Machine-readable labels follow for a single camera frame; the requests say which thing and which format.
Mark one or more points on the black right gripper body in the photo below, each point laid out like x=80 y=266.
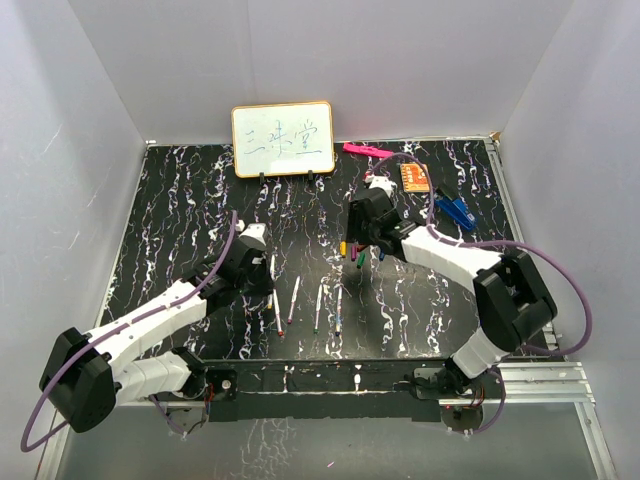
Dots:
x=359 y=231

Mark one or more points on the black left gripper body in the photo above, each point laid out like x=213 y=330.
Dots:
x=257 y=284

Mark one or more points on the white pen red tip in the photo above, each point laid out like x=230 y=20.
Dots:
x=277 y=313

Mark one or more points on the white pen yellow tip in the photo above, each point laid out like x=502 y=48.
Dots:
x=270 y=301

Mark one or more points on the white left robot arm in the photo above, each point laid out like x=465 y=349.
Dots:
x=88 y=374

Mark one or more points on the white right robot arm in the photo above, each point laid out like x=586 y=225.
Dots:
x=513 y=302

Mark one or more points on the green pen cap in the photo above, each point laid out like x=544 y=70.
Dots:
x=360 y=259

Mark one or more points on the white pen purple tip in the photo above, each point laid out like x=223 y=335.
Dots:
x=293 y=300

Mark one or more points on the white pen green tip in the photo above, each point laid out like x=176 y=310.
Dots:
x=318 y=307

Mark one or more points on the white pen blue tip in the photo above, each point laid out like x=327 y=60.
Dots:
x=338 y=322

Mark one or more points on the orange spiral notebook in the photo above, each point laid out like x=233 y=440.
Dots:
x=413 y=178

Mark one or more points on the pink plastic clip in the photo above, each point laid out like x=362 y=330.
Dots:
x=365 y=150

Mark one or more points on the blue stapler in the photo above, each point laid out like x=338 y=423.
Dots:
x=453 y=205

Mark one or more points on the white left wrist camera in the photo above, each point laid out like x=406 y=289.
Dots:
x=255 y=235

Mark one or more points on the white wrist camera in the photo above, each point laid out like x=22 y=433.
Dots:
x=380 y=182
x=255 y=235

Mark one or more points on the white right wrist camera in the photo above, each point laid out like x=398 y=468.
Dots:
x=380 y=182

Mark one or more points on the white board with yellow frame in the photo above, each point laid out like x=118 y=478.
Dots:
x=283 y=139

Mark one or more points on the black front mounting rail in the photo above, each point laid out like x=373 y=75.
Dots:
x=325 y=389

